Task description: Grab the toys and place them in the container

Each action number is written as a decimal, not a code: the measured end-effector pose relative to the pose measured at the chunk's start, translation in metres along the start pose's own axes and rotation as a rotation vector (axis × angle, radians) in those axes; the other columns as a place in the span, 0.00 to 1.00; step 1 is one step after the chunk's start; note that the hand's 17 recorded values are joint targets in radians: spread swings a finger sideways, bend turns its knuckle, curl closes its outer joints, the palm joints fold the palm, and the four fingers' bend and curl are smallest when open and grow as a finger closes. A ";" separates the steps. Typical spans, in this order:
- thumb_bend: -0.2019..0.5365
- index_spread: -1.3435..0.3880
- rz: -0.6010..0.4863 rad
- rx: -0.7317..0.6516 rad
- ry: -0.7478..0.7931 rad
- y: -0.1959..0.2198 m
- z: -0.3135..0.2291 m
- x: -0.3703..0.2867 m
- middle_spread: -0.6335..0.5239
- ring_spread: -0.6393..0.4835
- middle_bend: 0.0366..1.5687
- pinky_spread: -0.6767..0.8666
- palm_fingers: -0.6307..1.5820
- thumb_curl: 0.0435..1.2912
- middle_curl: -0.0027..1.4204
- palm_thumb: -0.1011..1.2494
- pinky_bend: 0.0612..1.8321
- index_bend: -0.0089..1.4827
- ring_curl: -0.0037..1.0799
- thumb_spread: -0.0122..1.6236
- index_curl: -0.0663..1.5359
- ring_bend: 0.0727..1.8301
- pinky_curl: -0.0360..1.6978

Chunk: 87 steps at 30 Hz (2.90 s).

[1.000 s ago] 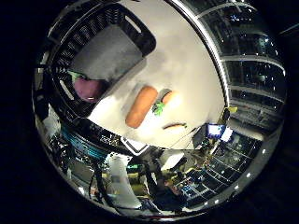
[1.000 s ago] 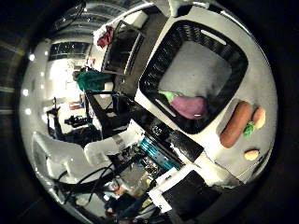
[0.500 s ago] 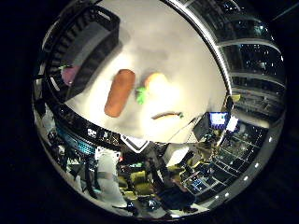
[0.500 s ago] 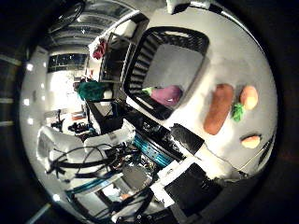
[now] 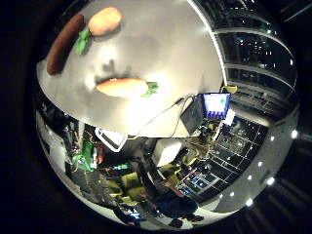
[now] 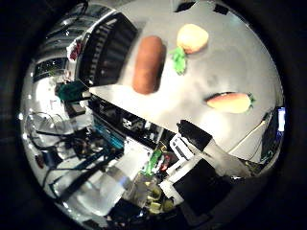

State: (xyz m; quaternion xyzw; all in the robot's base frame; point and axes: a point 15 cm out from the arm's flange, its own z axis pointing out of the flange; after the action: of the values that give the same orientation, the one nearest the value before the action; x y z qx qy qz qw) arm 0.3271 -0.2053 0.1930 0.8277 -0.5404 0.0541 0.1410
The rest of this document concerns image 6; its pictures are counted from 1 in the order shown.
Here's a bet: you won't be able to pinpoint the black cable loops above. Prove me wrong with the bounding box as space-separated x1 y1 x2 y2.
24 110 83 152

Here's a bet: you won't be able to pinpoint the laptop with blue screen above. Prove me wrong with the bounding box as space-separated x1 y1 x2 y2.
261 106 287 161

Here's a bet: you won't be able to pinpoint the orange carrot plush toy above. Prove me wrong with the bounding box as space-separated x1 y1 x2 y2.
204 91 256 115

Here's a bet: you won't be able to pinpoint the yellow onion plush green leaves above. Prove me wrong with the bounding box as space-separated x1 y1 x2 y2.
169 23 210 77

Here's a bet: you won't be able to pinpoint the teal blue equipment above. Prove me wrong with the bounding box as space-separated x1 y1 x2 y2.
93 116 126 151

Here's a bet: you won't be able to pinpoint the white rectangular tray device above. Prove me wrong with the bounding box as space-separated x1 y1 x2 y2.
168 133 194 162

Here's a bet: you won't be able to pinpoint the brown sausage plush toy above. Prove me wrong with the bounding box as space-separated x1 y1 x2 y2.
131 34 166 96

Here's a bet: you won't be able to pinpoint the teal green cloth bundle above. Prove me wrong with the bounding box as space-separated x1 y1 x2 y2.
57 80 88 103

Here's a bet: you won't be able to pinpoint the bright green bag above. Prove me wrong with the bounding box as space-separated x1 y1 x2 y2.
143 149 163 176

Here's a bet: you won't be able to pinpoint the red patterned item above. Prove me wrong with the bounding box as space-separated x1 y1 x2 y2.
68 37 83 62

